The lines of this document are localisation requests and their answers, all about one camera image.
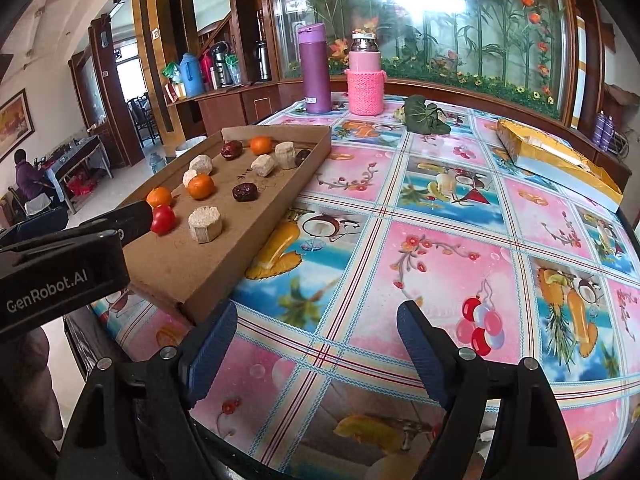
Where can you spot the red jujube in tray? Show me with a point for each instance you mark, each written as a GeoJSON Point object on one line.
{"type": "Point", "coordinates": [232, 150]}

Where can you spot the white plastic bucket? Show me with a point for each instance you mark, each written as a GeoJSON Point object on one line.
{"type": "Point", "coordinates": [188, 144]}

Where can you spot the brown cardboard tray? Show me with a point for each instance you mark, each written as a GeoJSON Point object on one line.
{"type": "Point", "coordinates": [179, 275]}

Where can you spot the beige rice cake puck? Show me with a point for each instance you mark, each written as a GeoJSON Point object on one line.
{"type": "Point", "coordinates": [205, 224]}

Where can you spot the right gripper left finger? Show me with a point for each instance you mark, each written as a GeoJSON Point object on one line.
{"type": "Point", "coordinates": [132, 420]}

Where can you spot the green leafy vegetable toy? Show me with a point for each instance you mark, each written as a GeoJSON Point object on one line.
{"type": "Point", "coordinates": [423, 117]}

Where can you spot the colourful fruit-print tablecloth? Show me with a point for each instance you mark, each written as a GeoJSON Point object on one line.
{"type": "Point", "coordinates": [317, 383]}

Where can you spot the pink knit-sleeved flask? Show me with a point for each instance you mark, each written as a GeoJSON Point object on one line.
{"type": "Point", "coordinates": [365, 77]}

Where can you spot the dark plum in tray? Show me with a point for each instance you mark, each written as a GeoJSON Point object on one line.
{"type": "Point", "coordinates": [300, 156]}

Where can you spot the blue thermos jug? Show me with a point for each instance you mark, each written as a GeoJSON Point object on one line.
{"type": "Point", "coordinates": [191, 76]}

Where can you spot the purple thermos bottle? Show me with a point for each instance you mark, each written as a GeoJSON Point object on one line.
{"type": "Point", "coordinates": [314, 67]}

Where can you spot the dark jujube date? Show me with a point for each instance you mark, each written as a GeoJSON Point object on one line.
{"type": "Point", "coordinates": [245, 192]}

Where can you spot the seated person in purple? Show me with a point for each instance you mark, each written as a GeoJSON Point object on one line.
{"type": "Point", "coordinates": [31, 182]}

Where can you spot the yellow taped white box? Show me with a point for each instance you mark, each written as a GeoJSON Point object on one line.
{"type": "Point", "coordinates": [541, 153]}

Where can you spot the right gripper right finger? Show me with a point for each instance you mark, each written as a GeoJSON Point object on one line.
{"type": "Point", "coordinates": [530, 439]}

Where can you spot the red tomato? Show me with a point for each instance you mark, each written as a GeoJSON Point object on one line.
{"type": "Point", "coordinates": [163, 220]}

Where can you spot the beige puck in tray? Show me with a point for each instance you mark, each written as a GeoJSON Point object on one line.
{"type": "Point", "coordinates": [263, 165]}
{"type": "Point", "coordinates": [201, 164]}
{"type": "Point", "coordinates": [285, 155]}
{"type": "Point", "coordinates": [188, 176]}

